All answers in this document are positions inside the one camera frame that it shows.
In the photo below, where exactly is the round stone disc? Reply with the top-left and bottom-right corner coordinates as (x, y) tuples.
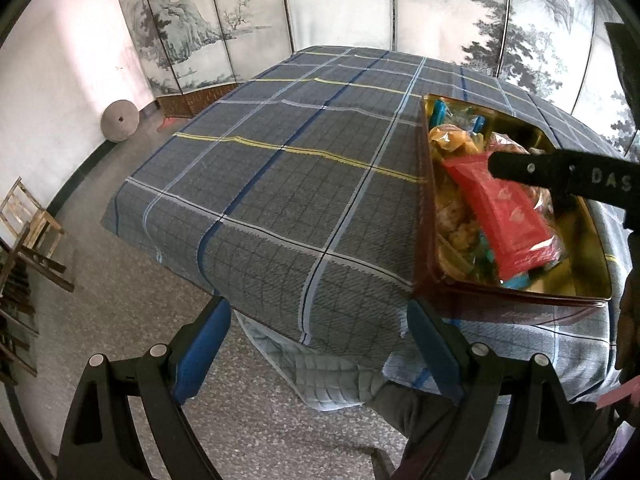
(101, 101), (141, 143)

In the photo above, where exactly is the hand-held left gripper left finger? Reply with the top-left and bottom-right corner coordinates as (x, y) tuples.
(57, 296), (232, 480)

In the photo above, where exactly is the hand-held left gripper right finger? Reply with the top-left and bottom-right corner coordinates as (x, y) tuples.
(406, 300), (586, 480)

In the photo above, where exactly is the red snack packet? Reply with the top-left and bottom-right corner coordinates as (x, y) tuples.
(442, 152), (566, 281)

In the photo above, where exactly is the clear bag of orange crackers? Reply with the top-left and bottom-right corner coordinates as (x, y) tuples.
(434, 190), (483, 266)

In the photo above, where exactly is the light wooden folding chair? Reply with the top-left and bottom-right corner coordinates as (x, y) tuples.
(0, 176), (76, 293)

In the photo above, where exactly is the gold and red tin tray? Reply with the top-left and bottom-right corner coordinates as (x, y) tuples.
(417, 94), (613, 308)

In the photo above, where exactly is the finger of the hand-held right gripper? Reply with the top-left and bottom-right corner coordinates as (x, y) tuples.
(487, 149), (576, 194)

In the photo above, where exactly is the ink painted folding screen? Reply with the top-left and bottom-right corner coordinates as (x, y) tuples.
(111, 0), (640, 161)

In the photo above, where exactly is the person's right forearm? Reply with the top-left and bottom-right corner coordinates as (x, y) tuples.
(616, 260), (640, 411)

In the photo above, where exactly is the orange snack packet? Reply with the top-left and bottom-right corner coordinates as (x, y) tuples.
(429, 125), (488, 162)

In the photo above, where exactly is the person's leg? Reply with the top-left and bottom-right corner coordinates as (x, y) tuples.
(370, 382), (481, 480)

